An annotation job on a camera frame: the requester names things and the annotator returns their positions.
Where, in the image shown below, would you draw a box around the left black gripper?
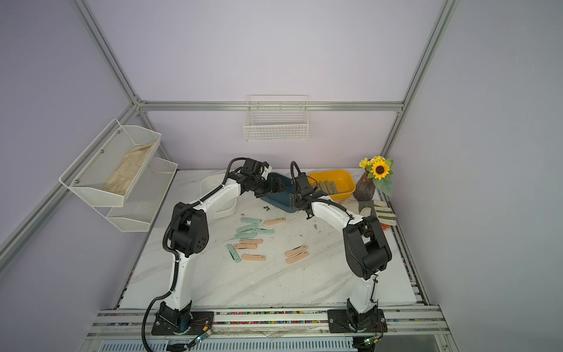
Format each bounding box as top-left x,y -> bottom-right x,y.
252,177 -> 287,199

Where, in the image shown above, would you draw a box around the dark teal storage box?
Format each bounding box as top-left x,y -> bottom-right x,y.
261,172 -> 298,214

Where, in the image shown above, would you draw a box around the pink knife top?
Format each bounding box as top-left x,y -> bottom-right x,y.
263,217 -> 286,226

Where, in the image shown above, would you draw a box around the yellow storage box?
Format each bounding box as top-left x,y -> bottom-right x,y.
309,170 -> 356,201

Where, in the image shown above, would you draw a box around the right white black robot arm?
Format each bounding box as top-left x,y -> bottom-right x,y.
290,183 -> 392,331

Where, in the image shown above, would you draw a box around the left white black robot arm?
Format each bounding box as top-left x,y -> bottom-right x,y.
141,157 -> 284,351

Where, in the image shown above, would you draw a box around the white storage box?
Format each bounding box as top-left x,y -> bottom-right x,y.
200,175 -> 240,220

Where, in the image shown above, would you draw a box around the mint knife upper middle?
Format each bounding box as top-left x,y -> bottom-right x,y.
236,224 -> 257,234

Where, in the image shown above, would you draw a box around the mint knife top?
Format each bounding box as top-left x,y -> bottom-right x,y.
240,217 -> 262,224

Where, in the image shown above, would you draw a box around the mint knife short middle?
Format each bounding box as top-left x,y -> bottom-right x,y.
253,227 -> 274,236

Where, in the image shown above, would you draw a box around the mint knife lower middle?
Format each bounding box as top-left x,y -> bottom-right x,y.
233,232 -> 258,240

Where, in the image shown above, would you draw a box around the purple glass vase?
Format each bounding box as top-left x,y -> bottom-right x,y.
353,171 -> 376,202

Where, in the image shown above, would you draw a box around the white green work glove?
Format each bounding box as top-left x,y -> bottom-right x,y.
341,199 -> 397,230

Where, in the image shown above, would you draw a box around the mint knife far left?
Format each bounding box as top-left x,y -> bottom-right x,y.
226,244 -> 242,263

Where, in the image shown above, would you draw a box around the yellow sunflower bouquet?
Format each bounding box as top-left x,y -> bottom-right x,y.
359,155 -> 394,197

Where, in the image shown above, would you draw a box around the beige cloth in shelf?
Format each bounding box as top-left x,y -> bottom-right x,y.
103,142 -> 155,196

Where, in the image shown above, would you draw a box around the white mesh two-tier shelf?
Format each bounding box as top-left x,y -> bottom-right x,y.
59,120 -> 177,233

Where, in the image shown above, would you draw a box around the white wire wall basket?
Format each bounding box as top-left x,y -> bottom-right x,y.
243,95 -> 309,142

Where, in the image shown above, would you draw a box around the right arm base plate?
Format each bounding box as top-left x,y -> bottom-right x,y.
327,307 -> 388,333

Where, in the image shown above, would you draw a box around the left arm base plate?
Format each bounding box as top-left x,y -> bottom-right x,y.
151,311 -> 214,336

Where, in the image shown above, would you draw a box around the aluminium frame struts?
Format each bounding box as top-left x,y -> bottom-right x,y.
1,1 -> 458,276

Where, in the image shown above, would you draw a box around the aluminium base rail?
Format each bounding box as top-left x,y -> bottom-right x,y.
86,305 -> 451,340

